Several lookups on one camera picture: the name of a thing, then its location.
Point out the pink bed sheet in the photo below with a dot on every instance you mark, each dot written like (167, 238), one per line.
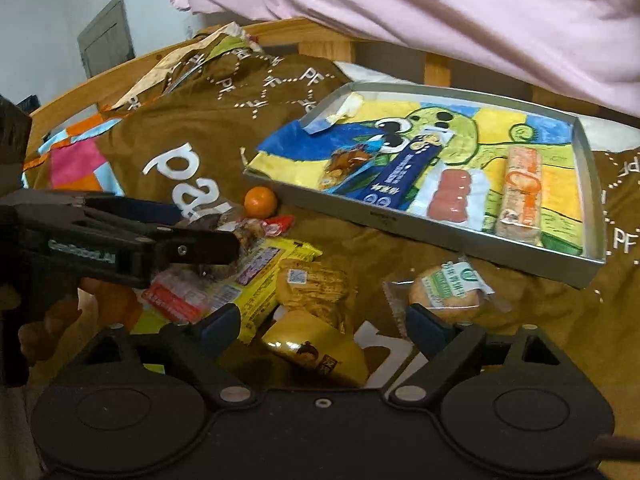
(450, 20)

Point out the long cracker packet orange label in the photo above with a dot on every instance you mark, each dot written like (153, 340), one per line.
(520, 190)

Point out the golden snack packet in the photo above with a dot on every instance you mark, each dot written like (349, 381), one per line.
(310, 345)

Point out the grey metal tray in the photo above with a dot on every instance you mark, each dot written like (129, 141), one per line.
(593, 185)

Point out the wooden bed frame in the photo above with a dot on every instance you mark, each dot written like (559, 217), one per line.
(320, 35)

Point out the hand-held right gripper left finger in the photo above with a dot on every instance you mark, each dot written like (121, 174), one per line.
(220, 322)

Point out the person's left hand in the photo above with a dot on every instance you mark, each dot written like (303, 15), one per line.
(45, 327)

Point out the blue nugget snack packet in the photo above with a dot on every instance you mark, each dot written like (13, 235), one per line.
(345, 165)

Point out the pink sausage packet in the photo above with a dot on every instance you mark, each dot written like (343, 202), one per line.
(452, 195)

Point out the dark blue bar packet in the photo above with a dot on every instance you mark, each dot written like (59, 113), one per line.
(400, 175)

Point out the red candy wrapper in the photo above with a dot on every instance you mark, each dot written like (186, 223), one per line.
(277, 225)

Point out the yellow snack packet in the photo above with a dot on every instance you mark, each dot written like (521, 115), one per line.
(250, 310)

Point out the mandarin orange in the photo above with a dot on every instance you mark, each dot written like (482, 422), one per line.
(260, 202)

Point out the clear packet red label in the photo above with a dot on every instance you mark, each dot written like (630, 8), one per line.
(175, 300)

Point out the grey wall panel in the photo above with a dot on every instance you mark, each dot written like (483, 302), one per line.
(107, 35)

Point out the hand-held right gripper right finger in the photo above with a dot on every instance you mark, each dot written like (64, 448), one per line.
(422, 325)

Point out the round biscuit packet green label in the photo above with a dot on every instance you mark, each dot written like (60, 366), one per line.
(445, 300)

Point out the beige green printed cloth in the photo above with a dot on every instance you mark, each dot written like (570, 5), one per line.
(165, 67)

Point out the brown printed blanket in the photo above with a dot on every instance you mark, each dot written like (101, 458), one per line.
(175, 125)

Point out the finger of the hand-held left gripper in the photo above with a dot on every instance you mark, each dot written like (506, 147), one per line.
(210, 247)
(145, 207)

